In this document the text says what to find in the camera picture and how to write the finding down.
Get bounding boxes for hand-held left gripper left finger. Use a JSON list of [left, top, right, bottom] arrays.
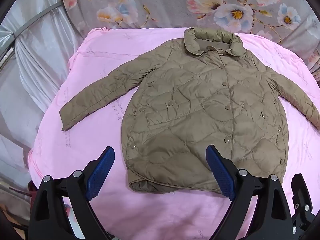
[[29, 146, 115, 240]]

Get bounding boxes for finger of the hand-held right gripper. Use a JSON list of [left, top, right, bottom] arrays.
[[291, 173, 317, 240]]

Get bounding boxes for white satin curtain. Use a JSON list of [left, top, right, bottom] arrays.
[[0, 0, 85, 230]]

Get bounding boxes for grey metal pole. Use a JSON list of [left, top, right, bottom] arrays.
[[0, 0, 62, 39]]

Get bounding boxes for olive quilted jacket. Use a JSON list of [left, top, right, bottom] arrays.
[[59, 27, 320, 194]]

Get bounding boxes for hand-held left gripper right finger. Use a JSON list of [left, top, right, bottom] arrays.
[[205, 144, 293, 240]]

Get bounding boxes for pink bed sheet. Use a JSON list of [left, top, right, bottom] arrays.
[[27, 27, 320, 240]]

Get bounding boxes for dark red cloth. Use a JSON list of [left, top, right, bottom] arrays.
[[27, 180, 38, 212]]

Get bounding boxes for grey floral blanket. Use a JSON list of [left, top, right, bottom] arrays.
[[57, 0, 320, 80]]

